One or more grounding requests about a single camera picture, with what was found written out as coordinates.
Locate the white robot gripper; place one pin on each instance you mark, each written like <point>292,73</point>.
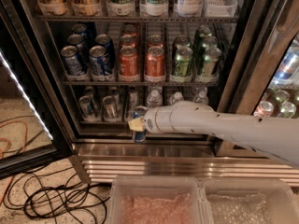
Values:
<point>149,122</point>

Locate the blue silver redbull can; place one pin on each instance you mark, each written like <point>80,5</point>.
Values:
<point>139,137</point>

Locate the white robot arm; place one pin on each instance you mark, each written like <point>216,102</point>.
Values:
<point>274,138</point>

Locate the redbull can front middle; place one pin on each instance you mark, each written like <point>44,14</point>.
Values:
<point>110,107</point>

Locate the redbull can front left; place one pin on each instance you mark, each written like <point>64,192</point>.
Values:
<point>86,105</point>

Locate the orange soda can front left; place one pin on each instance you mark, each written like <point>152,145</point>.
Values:
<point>129,62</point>

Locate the orange soda can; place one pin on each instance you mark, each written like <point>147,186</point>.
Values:
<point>155,62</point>
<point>129,62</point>

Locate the orange soda can front right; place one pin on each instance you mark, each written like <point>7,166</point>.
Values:
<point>155,62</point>

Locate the green soda can front left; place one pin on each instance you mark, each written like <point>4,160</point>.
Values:
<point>182,62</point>

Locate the green soda can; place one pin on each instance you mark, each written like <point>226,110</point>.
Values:
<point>182,62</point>
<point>209,62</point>

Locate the blue pepsi can front right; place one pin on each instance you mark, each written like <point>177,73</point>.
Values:
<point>100,61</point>

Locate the blue pepsi can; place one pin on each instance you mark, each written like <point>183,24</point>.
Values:
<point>100,61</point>
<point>73,61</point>

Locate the blue pepsi can front left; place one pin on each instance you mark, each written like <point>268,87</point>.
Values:
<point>73,61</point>

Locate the steel fridge base grille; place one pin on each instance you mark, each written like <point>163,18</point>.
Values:
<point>103,162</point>

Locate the green soda can front right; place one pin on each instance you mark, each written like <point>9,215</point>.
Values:
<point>209,62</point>

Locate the open glass fridge door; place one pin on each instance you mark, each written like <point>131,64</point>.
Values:
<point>27,109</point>

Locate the empty white shelf basket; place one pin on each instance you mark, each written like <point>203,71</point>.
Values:
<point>220,8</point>

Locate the water bottle front left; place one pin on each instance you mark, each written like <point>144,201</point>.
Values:
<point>154,99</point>

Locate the water bottle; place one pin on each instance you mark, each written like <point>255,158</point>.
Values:
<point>200,98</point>
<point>176,97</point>
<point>154,99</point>

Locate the water bottle front middle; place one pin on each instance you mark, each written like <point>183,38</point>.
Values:
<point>176,97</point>

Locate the water bottle front right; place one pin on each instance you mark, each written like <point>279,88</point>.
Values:
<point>200,98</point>

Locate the left clear plastic bin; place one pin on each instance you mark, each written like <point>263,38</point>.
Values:
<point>155,200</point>

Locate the clear plastic bin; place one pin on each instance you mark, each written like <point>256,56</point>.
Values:
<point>249,201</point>
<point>155,200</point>

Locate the right clear plastic bin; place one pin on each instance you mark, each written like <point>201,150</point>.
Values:
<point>249,201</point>

